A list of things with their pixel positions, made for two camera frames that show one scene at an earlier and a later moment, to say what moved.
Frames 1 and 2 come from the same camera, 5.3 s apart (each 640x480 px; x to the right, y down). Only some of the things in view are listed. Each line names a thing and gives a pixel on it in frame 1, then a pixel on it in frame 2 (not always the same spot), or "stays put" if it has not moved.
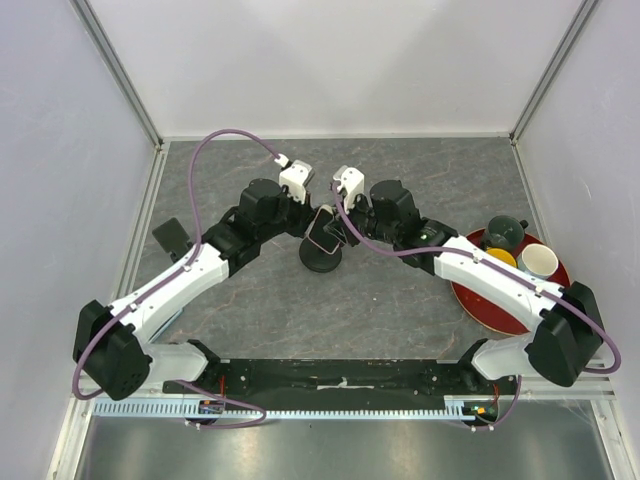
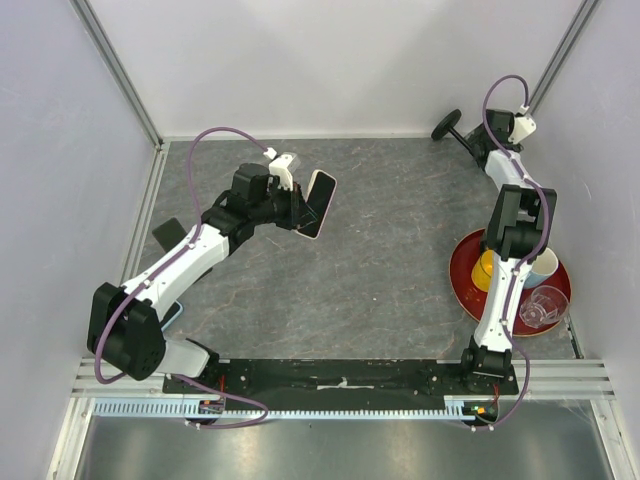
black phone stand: x=316 y=258 to x=447 y=125
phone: x=318 y=235 to x=320 y=196
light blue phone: x=165 y=325 stays put
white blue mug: x=537 y=260 stays put
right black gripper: x=349 y=233 to x=475 y=137
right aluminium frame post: x=576 y=28 stays put
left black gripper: x=302 y=213 stays put
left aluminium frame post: x=119 y=71 stays put
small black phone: x=172 y=237 stays put
